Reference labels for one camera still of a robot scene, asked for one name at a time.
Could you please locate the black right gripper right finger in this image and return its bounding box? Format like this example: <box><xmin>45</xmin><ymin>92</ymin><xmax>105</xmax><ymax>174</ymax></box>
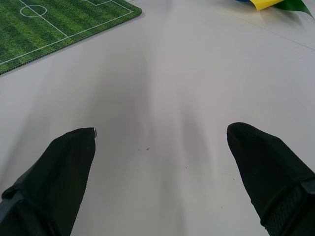
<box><xmin>226</xmin><ymin>122</ymin><xmax>315</xmax><ymax>236</ymax></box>

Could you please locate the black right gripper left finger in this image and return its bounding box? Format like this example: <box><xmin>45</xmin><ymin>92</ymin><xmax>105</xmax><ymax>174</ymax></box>
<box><xmin>0</xmin><ymin>127</ymin><xmax>97</xmax><ymax>236</ymax></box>

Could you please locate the green soccer field mat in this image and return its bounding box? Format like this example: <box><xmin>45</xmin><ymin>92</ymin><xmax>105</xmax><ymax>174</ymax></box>
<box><xmin>0</xmin><ymin>0</ymin><xmax>143</xmax><ymax>75</ymax></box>

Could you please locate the green yellow blue flag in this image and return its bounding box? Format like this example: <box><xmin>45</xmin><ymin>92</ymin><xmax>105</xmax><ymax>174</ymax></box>
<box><xmin>233</xmin><ymin>0</ymin><xmax>315</xmax><ymax>18</ymax></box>

